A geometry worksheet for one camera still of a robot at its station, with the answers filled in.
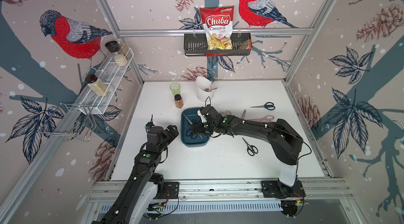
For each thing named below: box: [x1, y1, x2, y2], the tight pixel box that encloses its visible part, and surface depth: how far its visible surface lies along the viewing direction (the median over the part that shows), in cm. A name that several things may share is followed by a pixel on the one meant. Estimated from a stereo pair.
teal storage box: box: [180, 107, 210, 148], surface depth 94 cm
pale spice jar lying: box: [85, 74, 107, 97], surface depth 69 cm
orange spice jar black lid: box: [174, 94, 184, 109], surface depth 103 cm
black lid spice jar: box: [104, 40, 128, 67], surface depth 83 cm
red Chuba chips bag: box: [199, 5, 235, 50], surface depth 84 cm
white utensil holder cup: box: [195, 76, 214, 103], surface depth 108 cm
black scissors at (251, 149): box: [241, 137, 259, 157], surface depth 87 cm
